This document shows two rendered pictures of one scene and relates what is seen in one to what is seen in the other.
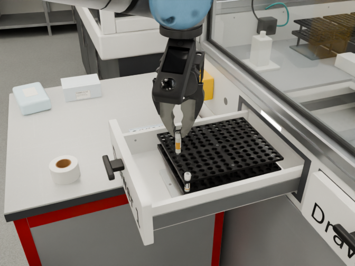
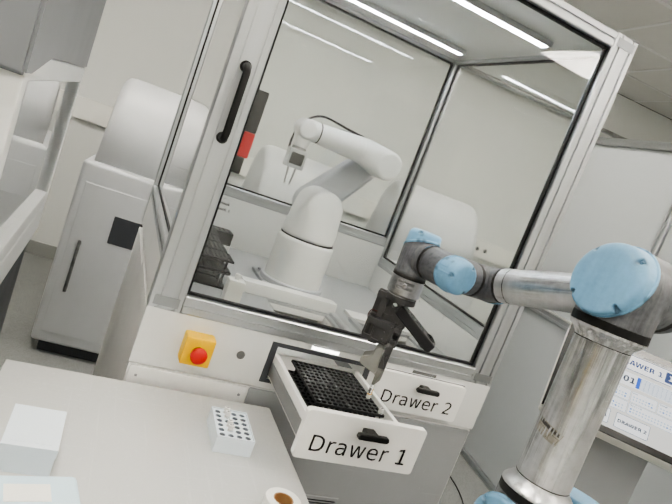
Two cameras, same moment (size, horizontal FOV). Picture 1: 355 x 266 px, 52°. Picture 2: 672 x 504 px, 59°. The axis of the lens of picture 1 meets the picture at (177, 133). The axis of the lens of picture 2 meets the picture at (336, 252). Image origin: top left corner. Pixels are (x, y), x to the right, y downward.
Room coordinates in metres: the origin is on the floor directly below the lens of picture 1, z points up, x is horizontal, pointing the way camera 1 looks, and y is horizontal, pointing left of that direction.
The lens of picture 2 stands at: (0.82, 1.29, 1.41)
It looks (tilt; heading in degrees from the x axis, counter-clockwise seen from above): 8 degrees down; 267
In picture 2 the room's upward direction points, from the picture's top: 21 degrees clockwise
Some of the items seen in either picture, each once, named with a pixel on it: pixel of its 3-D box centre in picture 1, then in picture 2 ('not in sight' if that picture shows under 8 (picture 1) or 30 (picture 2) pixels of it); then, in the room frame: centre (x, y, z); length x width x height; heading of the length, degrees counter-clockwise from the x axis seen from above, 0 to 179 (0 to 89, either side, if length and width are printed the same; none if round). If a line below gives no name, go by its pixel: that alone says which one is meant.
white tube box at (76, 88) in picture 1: (81, 87); (32, 439); (1.16, 0.34, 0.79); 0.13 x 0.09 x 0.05; 109
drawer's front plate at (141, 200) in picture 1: (128, 175); (361, 441); (0.58, 0.10, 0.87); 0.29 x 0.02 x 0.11; 20
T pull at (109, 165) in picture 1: (114, 165); (371, 435); (0.57, 0.13, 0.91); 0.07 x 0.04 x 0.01; 20
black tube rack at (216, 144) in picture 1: (216, 157); (331, 397); (0.65, -0.09, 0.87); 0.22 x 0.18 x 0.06; 110
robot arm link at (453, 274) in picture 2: not in sight; (452, 272); (0.53, 0.07, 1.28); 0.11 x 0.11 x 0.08; 31
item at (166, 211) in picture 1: (220, 157); (329, 397); (0.65, -0.10, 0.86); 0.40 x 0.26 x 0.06; 110
